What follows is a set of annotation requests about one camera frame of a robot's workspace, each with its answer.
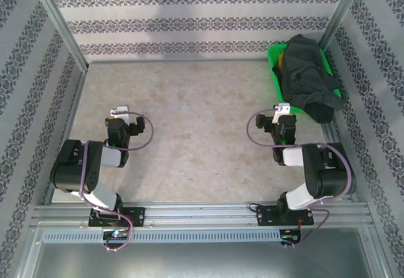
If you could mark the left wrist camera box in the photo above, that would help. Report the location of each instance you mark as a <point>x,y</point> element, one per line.
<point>120,112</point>

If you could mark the aluminium corner post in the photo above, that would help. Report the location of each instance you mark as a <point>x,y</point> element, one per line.
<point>342,9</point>
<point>60,22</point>

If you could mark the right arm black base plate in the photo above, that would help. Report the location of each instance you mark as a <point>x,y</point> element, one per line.
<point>266,216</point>

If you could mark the aluminium mounting rail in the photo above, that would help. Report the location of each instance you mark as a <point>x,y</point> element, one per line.
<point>202,213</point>

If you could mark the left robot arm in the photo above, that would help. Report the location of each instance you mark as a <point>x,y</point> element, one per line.
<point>75,164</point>

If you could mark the green plastic basket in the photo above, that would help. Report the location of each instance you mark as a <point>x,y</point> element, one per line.
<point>274,69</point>

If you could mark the grey sheet metal panel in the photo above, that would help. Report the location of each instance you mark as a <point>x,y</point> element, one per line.
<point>202,262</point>

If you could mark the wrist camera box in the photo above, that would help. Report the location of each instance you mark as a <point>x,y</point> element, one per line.
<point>120,112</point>
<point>281,110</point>

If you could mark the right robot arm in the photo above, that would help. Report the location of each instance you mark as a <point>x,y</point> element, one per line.
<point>331,177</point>

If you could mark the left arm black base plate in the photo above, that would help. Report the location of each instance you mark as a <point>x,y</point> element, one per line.
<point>135,216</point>

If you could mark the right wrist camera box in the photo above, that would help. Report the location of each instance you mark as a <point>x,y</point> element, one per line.
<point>281,110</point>

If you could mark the dark grey t-shirt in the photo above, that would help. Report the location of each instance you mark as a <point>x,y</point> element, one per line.
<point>306,69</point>

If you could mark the black t-shirt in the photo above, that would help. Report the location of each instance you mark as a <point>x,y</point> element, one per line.
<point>320,113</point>

